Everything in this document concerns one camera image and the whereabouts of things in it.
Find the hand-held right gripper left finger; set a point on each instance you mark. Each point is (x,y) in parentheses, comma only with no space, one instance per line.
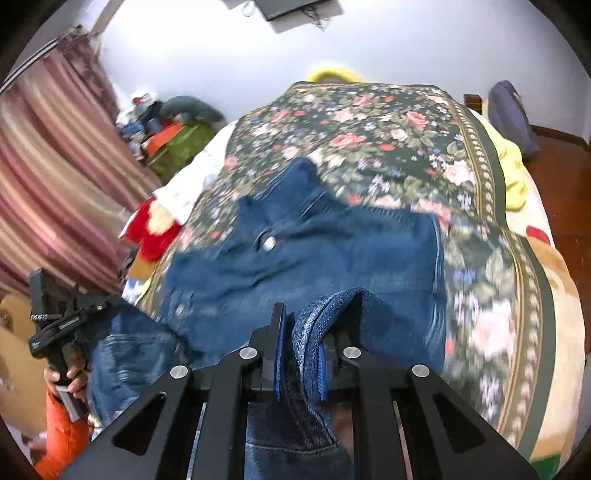
(277,364)

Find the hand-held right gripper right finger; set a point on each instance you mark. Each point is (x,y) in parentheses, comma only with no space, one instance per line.
(324,369)

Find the blue denim jacket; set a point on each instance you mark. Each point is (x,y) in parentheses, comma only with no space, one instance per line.
(323,258)

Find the person's left hand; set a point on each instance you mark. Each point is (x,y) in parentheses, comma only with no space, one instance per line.
(74,378)

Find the tan cardboard box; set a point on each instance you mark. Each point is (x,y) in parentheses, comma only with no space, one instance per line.
(18,360)

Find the brown wooden box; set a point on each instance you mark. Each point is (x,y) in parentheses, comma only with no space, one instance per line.
(138,267)

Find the red plush toy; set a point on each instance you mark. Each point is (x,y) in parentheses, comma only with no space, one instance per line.
(152,235)

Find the striped brown curtain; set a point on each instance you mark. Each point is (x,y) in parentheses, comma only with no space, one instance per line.
(55,184)

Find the white cloth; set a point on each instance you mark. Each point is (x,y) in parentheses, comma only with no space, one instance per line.
(194,184)

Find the orange box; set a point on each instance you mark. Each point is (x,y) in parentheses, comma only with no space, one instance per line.
(161,136)

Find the pile of clutter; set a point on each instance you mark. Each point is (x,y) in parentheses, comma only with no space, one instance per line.
(136,117)

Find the dark floral blanket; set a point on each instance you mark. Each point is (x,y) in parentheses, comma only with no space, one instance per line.
(392,138)

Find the cream printed bedsheet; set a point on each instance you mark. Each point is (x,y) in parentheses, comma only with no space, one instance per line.
(554,277)

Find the yellow cloth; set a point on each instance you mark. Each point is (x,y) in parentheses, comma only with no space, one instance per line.
(510,170)

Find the yellow round object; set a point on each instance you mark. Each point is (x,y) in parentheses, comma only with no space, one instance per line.
(330,73)

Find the dark grey backpack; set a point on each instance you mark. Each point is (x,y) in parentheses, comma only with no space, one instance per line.
(510,117)

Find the wooden bed post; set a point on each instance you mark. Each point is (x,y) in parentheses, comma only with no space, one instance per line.
(473,102)

